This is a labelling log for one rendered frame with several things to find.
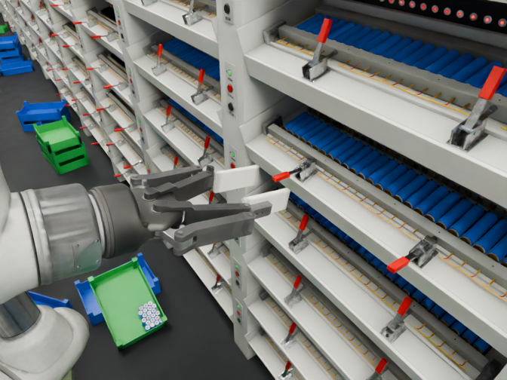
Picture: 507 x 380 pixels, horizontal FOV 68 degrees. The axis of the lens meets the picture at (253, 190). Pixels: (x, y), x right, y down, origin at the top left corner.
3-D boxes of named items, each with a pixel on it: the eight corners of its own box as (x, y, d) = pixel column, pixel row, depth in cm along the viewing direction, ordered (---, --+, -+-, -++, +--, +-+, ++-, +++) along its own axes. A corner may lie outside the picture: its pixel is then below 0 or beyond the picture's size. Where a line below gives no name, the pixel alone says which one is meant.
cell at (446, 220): (471, 209, 61) (445, 233, 59) (460, 203, 62) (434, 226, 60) (473, 202, 60) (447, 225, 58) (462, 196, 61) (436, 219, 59)
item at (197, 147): (230, 203, 108) (216, 170, 98) (147, 124, 147) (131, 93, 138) (285, 166, 113) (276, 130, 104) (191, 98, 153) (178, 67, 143)
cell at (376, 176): (397, 169, 70) (373, 188, 69) (390, 164, 72) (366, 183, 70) (398, 161, 69) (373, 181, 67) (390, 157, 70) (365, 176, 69)
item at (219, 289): (236, 327, 144) (226, 311, 134) (168, 236, 184) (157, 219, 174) (277, 293, 150) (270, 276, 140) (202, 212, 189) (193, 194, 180)
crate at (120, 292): (167, 324, 154) (167, 319, 148) (118, 351, 145) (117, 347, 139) (136, 263, 166) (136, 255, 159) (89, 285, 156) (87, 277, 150)
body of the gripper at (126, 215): (84, 231, 43) (160, 213, 48) (107, 278, 38) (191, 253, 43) (79, 173, 39) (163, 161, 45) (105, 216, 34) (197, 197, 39)
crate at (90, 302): (92, 326, 154) (87, 314, 149) (78, 293, 167) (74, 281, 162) (161, 292, 167) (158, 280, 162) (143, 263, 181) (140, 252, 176)
